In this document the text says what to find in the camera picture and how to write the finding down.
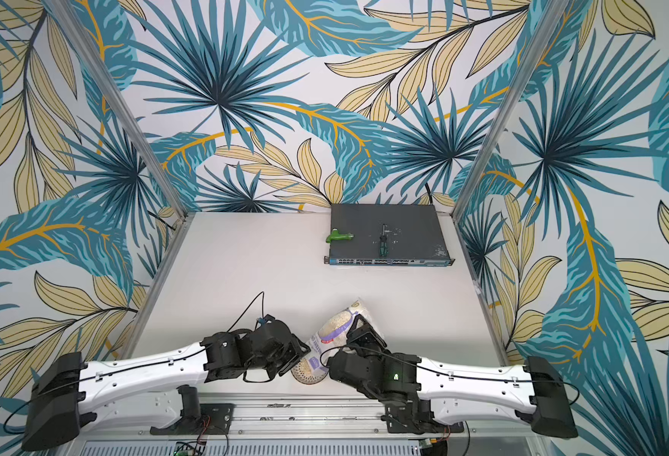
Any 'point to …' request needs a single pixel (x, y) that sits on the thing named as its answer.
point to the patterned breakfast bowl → (301, 371)
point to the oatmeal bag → (351, 327)
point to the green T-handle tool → (336, 236)
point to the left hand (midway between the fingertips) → (307, 358)
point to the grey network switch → (414, 236)
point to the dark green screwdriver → (383, 242)
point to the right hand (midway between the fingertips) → (355, 326)
